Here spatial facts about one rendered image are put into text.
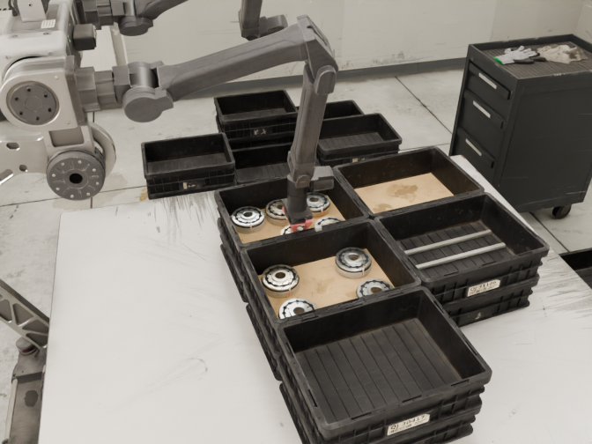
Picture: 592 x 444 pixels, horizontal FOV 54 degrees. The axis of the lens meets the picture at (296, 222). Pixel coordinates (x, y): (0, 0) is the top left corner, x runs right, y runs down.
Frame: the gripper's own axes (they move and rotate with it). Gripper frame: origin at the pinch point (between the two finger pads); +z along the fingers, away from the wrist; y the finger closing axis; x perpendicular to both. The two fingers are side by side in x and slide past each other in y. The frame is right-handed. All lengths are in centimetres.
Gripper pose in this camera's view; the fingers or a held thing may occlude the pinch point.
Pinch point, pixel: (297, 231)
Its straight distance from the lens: 173.2
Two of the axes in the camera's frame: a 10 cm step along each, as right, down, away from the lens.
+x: -9.6, 1.7, -2.4
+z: -0.1, 7.9, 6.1
